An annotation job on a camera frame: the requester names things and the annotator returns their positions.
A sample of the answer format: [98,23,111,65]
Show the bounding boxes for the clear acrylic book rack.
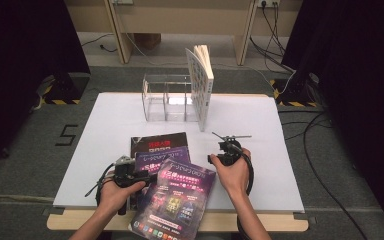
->
[141,73,202,123]

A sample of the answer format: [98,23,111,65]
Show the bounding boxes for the person's left hand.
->
[98,171,148,218]

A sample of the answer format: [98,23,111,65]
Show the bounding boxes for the black curtain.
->
[0,0,92,175]
[281,0,384,240]

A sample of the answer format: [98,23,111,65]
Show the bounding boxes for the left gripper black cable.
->
[84,162,117,206]

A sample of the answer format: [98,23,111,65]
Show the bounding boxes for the person's right hand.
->
[209,148,252,198]

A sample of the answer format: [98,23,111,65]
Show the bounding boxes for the black stand base striped tape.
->
[41,71,91,106]
[269,73,321,108]

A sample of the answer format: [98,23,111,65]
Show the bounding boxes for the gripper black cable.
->
[84,162,117,206]
[235,151,256,240]

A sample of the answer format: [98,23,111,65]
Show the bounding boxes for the black floor cable with plug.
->
[80,32,118,54]

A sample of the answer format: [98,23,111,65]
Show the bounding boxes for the white book with picture grid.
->
[184,44,215,133]

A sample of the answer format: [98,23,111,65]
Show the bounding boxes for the beige wooden desk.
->
[103,0,259,67]

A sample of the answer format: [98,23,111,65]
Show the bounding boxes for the dark magazine with red title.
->
[129,132,190,212]

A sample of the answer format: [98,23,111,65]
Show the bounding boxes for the wooden table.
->
[46,209,310,233]

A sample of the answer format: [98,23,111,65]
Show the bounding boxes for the black power cable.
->
[248,35,296,74]
[260,1,287,58]

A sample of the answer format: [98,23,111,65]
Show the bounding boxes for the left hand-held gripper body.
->
[113,155,142,216]

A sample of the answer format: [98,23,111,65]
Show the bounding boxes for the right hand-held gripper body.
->
[211,131,253,167]

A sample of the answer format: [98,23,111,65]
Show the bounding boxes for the white board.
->
[52,92,306,214]

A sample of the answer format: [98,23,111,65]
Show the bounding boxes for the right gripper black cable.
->
[235,151,256,240]

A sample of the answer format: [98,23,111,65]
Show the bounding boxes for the long black floor cable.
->
[301,111,370,240]

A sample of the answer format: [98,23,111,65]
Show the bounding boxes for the white wall socket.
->
[257,0,281,8]

